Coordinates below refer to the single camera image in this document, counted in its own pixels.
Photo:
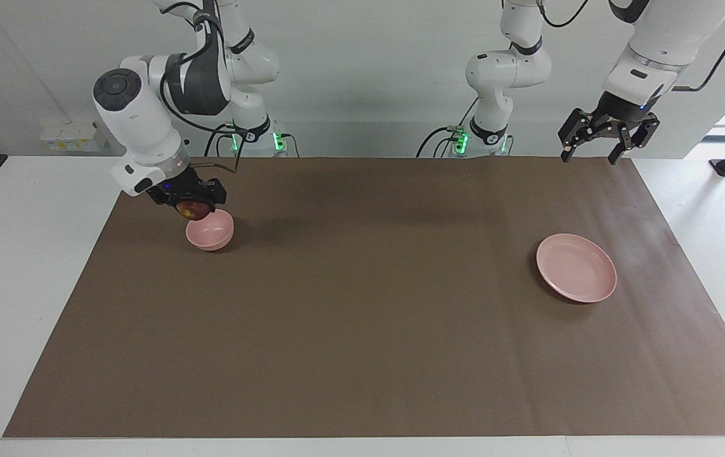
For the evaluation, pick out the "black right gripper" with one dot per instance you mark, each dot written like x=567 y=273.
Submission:
x=194 y=190

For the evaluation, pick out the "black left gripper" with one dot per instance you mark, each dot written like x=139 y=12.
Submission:
x=619 y=111

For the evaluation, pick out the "dark red apple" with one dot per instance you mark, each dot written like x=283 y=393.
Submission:
x=192 y=209

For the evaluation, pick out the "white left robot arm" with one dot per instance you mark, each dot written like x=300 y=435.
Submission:
x=660 y=32

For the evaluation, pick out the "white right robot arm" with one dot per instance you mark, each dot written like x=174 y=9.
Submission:
x=140 y=120

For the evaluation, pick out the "pink round bowl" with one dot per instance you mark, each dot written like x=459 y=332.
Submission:
x=210 y=233

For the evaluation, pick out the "pink round plate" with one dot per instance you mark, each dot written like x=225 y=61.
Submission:
x=578 y=270

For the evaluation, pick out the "brown table mat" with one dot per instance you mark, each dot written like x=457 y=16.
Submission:
x=349 y=317

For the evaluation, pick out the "white wall socket box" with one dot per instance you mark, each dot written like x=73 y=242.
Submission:
x=73 y=136

